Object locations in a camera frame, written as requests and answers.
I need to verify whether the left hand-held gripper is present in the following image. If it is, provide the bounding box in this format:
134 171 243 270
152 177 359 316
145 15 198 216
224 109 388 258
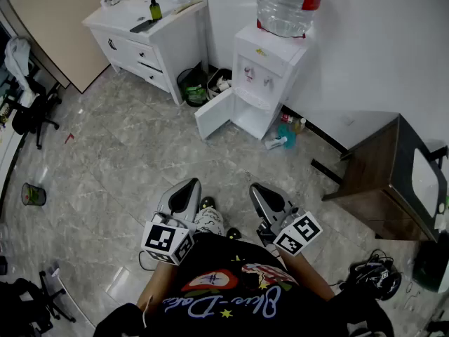
140 177 203 267

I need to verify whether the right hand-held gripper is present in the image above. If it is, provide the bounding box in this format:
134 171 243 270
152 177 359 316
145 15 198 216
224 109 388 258
248 182 323 257

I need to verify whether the white cabinet door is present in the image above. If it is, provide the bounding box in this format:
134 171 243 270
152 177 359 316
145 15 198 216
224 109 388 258
194 88 236 141

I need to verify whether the person's left forearm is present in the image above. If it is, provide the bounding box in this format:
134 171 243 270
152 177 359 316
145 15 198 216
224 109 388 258
135 260 180 316

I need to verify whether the person's right forearm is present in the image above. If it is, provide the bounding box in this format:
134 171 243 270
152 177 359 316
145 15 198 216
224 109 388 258
276 246 336 302

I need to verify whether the dark wooden cabinet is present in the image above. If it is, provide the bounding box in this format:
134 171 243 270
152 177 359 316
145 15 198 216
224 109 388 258
321 113 449 242

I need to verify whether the white water dispenser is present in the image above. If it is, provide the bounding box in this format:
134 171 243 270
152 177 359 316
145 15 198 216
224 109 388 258
231 22 310 141

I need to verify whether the white vanity cabinet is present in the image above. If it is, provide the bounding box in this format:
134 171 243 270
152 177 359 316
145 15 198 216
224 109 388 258
81 0 212 106

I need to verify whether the clear water jug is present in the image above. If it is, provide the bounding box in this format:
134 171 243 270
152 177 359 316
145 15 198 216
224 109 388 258
255 0 324 39

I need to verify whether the beige door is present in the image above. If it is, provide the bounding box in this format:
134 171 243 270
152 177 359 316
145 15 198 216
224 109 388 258
4 0 112 95

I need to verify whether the patterned white trouser leg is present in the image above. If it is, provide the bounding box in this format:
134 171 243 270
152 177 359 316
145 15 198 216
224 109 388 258
194 207 226 237

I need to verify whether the white spray bottle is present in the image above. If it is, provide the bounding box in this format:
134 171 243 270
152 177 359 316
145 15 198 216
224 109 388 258
264 136 288 151

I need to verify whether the black printed t-shirt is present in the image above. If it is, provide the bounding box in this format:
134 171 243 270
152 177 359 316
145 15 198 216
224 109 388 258
93 232 394 337

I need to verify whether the dark bin with white rubbish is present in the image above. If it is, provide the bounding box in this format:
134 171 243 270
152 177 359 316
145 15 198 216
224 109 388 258
206 67 234 102

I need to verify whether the black mesh basket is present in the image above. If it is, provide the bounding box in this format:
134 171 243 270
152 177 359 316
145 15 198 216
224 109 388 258
20 182 48 207

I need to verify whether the dark green bin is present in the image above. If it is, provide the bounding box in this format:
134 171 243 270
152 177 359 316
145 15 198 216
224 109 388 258
411 230 449 293

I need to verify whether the black swivel chair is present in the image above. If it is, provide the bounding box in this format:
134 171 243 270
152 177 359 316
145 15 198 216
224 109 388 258
0 270 76 337

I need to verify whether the black office chair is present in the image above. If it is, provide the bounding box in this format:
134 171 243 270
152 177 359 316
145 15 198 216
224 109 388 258
6 75 62 151

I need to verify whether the white desk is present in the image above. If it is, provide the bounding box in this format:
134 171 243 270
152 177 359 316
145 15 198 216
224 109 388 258
0 93 29 205

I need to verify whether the dark green pump bottle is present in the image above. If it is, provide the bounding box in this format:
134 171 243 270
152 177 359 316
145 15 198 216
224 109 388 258
149 0 163 22

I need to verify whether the white cloth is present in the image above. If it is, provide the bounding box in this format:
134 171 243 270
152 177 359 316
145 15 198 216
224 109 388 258
4 36 40 100

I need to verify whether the white cord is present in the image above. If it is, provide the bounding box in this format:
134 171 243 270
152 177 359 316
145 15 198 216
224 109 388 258
141 294 154 329

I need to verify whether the bundle of black cables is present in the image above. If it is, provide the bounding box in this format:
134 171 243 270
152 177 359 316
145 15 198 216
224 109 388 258
339 249 403 302

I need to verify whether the black wire waste bin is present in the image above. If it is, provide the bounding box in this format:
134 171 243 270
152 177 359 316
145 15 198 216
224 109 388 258
175 67 209 108

